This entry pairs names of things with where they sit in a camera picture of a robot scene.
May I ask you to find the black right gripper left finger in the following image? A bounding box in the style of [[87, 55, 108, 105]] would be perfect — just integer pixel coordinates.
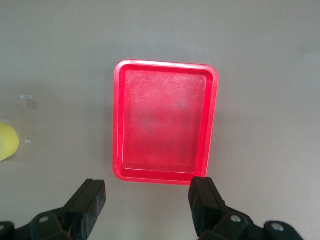
[[0, 178, 107, 240]]

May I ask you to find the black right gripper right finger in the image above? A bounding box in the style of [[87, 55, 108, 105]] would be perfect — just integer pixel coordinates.
[[187, 176, 303, 240]]

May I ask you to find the red plastic tray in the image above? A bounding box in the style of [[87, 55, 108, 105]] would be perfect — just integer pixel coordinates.
[[112, 59, 220, 187]]

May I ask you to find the yellow clear tape roll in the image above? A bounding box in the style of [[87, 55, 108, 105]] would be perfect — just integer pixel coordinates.
[[0, 122, 20, 163]]

